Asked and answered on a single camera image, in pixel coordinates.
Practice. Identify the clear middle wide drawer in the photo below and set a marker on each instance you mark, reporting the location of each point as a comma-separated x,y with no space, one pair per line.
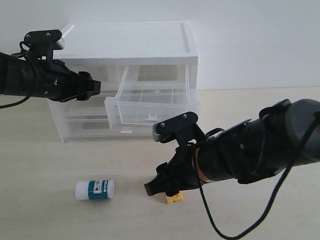
93,107

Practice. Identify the clear wide drawer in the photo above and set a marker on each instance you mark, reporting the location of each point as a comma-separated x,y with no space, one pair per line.
76,128
93,107

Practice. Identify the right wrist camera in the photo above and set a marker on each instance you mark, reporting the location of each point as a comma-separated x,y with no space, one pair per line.
181,128

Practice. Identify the clear bottom wide drawer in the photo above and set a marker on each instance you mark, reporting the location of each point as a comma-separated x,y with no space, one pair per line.
76,128

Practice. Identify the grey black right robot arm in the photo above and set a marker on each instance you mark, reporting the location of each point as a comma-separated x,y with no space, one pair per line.
284,133

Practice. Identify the white blue pill bottle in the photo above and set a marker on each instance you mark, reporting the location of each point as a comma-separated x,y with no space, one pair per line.
103,189

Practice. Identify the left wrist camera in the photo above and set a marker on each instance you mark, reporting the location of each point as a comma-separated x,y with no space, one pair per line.
43,43

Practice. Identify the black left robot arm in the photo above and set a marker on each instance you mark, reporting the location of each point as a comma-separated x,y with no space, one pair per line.
15,75

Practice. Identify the yellow cheese wedge toy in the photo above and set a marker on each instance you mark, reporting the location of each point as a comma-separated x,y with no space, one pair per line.
174,198

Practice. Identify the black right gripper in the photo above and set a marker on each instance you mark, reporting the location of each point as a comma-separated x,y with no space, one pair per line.
176,175

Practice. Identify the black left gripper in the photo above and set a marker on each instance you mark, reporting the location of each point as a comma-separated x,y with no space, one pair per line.
56,82

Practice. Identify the white plastic drawer cabinet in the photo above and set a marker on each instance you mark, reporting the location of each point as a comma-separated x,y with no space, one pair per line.
126,44

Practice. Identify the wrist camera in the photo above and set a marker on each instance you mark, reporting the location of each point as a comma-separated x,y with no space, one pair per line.
43,43
181,128

